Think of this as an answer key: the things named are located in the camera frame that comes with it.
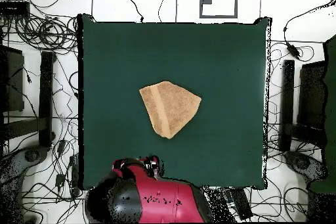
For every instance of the flat black switch box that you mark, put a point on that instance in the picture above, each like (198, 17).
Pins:
(14, 8)

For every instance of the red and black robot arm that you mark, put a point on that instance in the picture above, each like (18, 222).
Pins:
(168, 197)

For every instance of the black power strip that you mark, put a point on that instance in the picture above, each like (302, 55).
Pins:
(240, 204)

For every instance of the dark wheeled stand base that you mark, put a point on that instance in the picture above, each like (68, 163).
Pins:
(31, 155)
(302, 162)

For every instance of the green cloth beside table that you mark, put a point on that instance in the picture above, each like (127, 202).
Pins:
(331, 103)

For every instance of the black equipment box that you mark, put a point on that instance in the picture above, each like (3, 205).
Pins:
(312, 95)
(13, 82)

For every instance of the grey rectangular frame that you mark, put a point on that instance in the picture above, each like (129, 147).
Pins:
(218, 16)

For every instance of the tan terry towel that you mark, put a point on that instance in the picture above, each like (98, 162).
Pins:
(170, 105)

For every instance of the dark green table cloth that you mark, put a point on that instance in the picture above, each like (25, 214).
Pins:
(223, 63)

